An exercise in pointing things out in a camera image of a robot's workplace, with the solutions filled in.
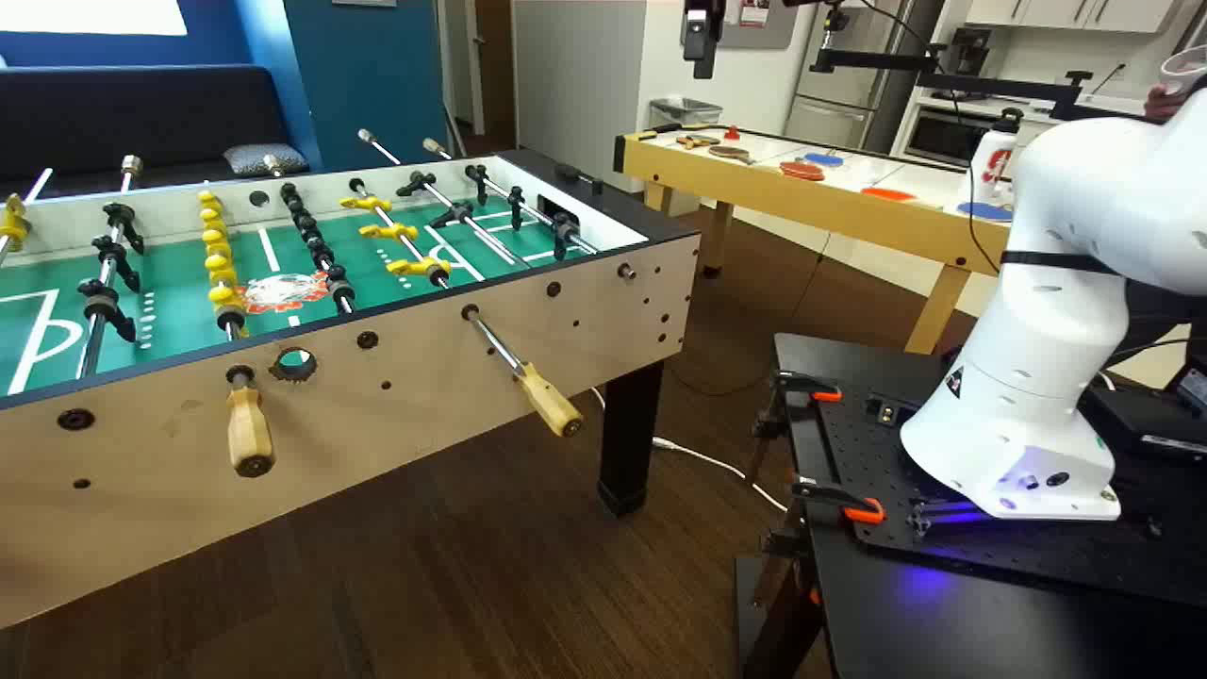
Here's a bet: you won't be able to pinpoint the beige foosball table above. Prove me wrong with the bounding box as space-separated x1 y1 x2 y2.
0 148 707 634

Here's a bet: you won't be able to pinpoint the black flat device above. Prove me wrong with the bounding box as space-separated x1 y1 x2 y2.
1092 375 1207 460

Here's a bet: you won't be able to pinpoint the steel rod five yellow players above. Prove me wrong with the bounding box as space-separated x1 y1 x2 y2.
194 186 257 390

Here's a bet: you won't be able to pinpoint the black camera on mount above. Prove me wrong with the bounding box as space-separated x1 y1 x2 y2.
678 0 732 83

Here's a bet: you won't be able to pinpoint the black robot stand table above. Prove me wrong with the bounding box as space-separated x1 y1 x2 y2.
732 327 1207 679

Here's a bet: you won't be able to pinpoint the steel rod with yellow player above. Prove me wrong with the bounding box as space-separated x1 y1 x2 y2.
0 167 57 265

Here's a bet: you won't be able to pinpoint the silver microwave oven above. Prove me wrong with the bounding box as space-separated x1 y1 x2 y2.
898 99 1027 168

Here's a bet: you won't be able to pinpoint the white floor cable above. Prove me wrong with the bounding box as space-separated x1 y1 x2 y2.
650 431 796 515

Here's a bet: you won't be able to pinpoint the steel rod three yellow players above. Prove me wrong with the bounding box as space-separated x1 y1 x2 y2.
335 123 531 380

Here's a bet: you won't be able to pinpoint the steel rod with black players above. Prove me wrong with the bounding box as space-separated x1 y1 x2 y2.
398 131 525 273
259 150 362 319
73 150 150 380
459 158 590 259

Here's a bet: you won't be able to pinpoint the orange black clamp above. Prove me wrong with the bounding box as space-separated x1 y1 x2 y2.
796 484 889 532
772 375 849 416

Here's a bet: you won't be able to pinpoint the dark sofa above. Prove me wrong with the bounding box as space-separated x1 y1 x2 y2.
0 63 315 201

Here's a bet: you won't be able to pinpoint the grey cushion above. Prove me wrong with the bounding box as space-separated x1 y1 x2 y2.
219 141 311 182

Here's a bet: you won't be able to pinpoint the wooden air hockey table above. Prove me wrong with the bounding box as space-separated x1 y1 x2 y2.
613 121 1050 360

